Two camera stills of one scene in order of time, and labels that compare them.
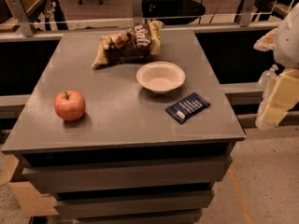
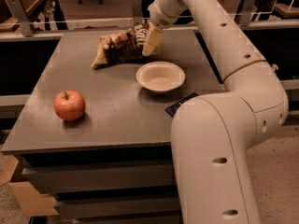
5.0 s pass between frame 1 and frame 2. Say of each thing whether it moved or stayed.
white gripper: moved
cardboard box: stayed
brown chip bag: stayed
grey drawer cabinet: stayed
